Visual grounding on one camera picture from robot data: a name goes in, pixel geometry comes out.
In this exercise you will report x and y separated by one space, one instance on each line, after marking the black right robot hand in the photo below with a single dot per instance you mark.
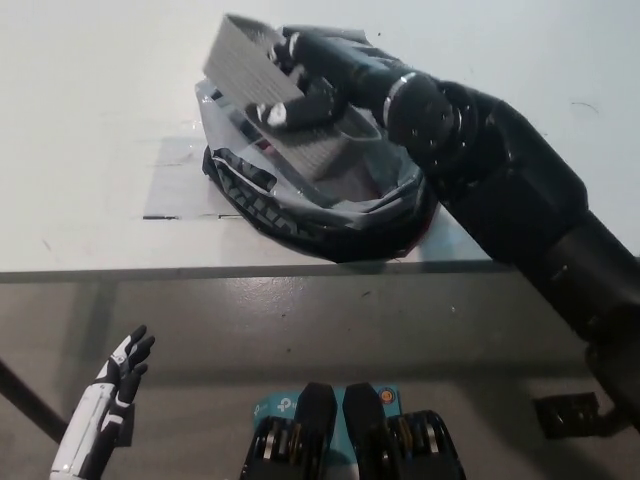
340 75

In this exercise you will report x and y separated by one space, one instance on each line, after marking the right black robot torso block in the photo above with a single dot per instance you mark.
362 425

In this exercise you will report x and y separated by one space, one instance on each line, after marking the grey and black plastic bag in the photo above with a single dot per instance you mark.
300 225

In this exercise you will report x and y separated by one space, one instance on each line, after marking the white and black left hand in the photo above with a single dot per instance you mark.
90 420

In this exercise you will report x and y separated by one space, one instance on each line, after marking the left black robot torso block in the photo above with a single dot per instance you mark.
312 425

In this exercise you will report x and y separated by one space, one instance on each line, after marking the black diagonal table leg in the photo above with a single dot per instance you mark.
615 415

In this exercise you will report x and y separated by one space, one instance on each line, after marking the teal box with white logo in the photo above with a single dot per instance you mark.
272 407

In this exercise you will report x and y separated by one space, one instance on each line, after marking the black robot torso block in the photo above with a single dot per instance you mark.
362 425
312 425

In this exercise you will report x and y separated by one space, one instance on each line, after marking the grey perforated rectangular basket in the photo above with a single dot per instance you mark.
250 65

